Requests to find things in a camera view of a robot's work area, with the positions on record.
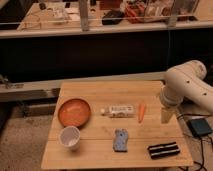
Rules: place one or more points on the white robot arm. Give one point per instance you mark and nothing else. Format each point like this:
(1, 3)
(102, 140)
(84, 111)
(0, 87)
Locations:
(185, 81)

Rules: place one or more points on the metal rail beam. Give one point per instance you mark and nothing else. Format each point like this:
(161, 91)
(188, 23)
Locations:
(50, 88)

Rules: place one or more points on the orange carrot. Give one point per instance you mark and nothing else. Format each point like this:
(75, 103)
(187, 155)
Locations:
(142, 110)

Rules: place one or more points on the orange bowl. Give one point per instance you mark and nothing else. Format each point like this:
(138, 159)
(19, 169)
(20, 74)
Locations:
(74, 112)

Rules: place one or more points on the red object on shelf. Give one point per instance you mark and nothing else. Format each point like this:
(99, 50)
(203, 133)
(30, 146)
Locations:
(135, 13)

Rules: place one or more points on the blue sponge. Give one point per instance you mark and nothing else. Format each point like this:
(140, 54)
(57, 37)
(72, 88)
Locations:
(120, 140)

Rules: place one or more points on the black power adapter box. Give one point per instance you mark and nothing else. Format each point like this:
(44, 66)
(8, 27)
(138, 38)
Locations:
(199, 127)

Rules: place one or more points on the black striped eraser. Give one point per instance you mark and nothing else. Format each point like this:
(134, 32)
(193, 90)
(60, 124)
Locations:
(163, 150)

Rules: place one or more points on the white labelled bottle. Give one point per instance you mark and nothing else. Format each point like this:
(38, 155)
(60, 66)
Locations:
(118, 111)

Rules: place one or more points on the black bag on shelf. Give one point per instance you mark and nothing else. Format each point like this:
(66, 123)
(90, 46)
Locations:
(112, 17)

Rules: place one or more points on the white paper cup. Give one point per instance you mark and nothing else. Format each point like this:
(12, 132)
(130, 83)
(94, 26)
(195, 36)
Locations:
(69, 137)

